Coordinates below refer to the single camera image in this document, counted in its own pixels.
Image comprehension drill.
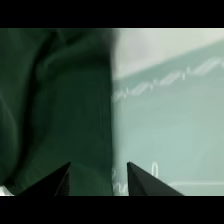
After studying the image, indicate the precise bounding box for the dark green T-shirt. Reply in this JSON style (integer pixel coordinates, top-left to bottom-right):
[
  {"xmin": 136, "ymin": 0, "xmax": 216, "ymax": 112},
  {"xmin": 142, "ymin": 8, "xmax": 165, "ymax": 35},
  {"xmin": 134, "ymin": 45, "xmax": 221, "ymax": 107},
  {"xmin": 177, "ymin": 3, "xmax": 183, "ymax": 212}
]
[{"xmin": 0, "ymin": 28, "xmax": 118, "ymax": 197}]

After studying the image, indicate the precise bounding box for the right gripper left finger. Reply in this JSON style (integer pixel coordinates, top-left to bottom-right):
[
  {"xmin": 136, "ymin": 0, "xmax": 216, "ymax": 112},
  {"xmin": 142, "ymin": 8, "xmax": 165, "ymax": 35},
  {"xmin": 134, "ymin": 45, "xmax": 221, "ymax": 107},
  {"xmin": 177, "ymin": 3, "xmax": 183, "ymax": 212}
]
[{"xmin": 15, "ymin": 161, "xmax": 73, "ymax": 197}]

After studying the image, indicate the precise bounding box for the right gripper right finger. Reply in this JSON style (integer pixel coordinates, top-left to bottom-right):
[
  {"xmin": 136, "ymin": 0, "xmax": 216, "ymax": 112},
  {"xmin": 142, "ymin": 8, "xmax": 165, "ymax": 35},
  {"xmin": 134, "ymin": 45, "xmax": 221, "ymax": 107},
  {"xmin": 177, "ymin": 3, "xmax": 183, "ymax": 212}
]
[{"xmin": 126, "ymin": 161, "xmax": 185, "ymax": 197}]

